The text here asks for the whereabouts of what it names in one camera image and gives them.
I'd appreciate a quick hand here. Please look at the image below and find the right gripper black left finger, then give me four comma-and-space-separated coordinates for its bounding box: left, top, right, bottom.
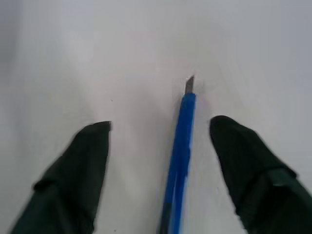
9, 120, 112, 234

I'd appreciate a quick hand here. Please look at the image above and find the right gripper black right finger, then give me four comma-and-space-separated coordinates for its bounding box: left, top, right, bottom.
210, 115, 312, 234

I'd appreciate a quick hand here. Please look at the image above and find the blue utility knife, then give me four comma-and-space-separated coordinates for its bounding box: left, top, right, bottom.
156, 75, 197, 234

